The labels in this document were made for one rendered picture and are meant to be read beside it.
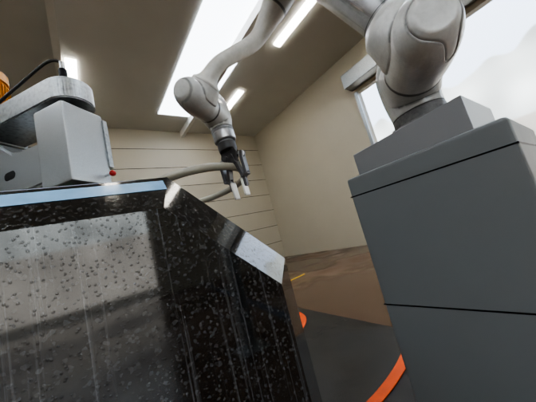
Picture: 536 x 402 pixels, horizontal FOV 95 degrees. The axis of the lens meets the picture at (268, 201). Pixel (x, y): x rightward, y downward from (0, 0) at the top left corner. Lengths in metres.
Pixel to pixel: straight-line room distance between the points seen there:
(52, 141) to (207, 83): 0.93
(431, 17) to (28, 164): 1.73
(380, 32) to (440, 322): 0.75
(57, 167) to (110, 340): 1.17
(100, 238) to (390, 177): 0.69
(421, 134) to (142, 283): 0.74
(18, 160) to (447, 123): 1.86
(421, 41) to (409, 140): 0.24
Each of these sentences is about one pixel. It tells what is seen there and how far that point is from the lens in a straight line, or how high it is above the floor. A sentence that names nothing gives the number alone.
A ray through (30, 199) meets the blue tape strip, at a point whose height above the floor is 0.84.
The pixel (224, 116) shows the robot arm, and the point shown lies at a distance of 1.03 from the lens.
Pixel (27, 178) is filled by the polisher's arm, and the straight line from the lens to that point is 1.74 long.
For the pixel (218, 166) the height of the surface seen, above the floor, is 0.98.
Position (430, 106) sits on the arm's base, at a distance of 0.90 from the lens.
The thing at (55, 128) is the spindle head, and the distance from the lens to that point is 1.62.
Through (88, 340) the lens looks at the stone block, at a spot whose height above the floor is 0.60.
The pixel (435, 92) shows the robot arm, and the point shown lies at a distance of 0.94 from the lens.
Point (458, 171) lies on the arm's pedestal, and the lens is 0.72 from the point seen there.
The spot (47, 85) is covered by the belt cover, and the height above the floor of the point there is 1.69.
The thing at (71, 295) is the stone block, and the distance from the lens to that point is 0.48.
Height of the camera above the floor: 0.68
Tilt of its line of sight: 8 degrees up
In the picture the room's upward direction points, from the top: 15 degrees counter-clockwise
